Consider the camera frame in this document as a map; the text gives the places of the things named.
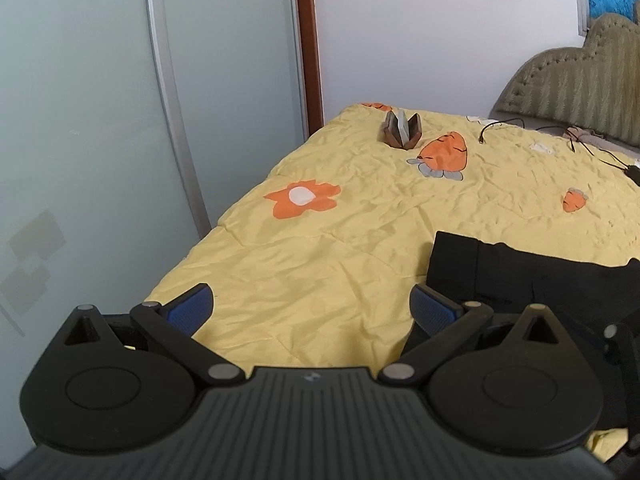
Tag olive tufted headboard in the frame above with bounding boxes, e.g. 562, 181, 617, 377
494, 13, 639, 148

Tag black pants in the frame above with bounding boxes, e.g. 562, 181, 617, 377
425, 232, 640, 429

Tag black charger adapter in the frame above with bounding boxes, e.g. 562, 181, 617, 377
624, 166, 640, 186

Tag black charger cable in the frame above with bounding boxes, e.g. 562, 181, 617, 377
478, 117, 633, 172

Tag frosted glass sliding door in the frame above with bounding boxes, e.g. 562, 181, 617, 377
1, 0, 305, 467

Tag brown wooden door frame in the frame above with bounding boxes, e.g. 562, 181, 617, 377
296, 0, 324, 134

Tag yellow carrot print bedspread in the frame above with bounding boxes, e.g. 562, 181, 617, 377
142, 102, 640, 463

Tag brown wallet with cards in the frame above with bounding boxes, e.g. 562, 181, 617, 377
382, 110, 422, 151

